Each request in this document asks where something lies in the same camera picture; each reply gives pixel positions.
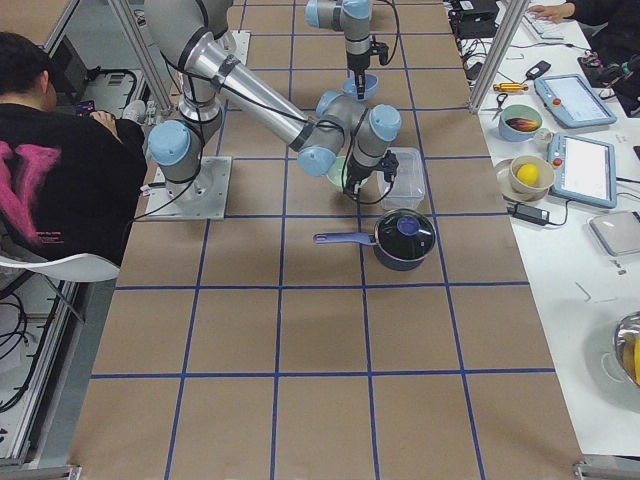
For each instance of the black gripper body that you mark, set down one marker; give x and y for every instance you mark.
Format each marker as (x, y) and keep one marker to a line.
(359, 62)
(356, 176)

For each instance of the green bowl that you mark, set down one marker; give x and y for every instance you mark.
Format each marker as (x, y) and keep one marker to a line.
(337, 174)

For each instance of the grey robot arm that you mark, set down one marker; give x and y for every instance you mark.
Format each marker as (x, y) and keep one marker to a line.
(352, 18)
(189, 34)

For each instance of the blue bowl with fruit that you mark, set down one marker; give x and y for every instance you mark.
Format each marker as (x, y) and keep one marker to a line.
(519, 123)

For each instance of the beige bowl with lemon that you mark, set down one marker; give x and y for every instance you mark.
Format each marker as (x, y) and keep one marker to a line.
(546, 174)

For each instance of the steel bowl with bananas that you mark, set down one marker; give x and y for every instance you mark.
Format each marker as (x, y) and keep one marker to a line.
(626, 346)

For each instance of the clear plastic food container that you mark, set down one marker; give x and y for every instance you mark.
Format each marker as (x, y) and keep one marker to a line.
(409, 186)

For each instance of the glass saucepan lid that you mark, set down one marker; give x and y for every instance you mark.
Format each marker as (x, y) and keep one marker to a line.
(404, 238)

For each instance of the dark blue saucepan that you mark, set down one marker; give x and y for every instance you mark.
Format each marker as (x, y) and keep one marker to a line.
(363, 238)

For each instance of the black scissors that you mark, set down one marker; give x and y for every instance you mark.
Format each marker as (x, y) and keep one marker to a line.
(500, 101)

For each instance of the beige plate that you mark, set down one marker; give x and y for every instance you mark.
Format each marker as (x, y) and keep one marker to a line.
(502, 170)

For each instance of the yellow lemon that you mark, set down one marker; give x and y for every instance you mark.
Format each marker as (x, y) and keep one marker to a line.
(527, 174)

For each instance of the black power adapter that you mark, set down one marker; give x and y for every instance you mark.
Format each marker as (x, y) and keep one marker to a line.
(528, 213)

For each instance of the teach pendant tablet far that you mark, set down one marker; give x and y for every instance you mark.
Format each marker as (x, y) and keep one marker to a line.
(572, 102)

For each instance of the teach pendant tablet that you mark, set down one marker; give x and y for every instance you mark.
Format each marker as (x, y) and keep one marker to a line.
(585, 170)
(572, 102)

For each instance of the teach pendant tablet near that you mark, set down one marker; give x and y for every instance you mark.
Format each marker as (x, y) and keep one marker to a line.
(585, 170)

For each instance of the white kitchen scale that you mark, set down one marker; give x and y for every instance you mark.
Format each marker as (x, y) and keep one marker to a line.
(618, 232)

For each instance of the white chair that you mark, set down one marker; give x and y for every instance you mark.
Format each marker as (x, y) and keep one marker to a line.
(79, 268)

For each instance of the seated person in black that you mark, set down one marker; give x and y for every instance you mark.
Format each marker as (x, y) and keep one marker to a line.
(69, 184)

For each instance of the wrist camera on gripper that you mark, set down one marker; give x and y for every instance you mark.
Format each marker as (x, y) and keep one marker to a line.
(380, 50)
(389, 165)

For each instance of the aluminium frame post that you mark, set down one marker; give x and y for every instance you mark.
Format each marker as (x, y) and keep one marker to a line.
(512, 17)

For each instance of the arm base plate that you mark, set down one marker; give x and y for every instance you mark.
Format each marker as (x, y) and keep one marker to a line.
(205, 199)

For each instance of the orange handled tool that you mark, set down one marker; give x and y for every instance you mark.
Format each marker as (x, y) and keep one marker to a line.
(510, 87)

